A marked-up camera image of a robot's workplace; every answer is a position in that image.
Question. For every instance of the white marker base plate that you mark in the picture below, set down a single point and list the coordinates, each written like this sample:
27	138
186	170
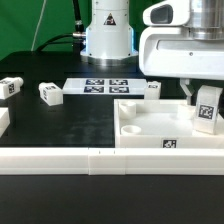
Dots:
101	86

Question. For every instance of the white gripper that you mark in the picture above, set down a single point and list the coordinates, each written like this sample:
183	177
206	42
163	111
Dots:
184	39

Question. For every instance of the white square tabletop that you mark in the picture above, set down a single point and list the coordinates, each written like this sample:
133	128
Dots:
140	123

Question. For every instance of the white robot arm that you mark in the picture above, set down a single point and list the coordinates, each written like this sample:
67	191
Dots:
109	37

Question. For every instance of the white U-shaped obstacle fence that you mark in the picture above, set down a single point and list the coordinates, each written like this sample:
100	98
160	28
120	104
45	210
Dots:
111	161

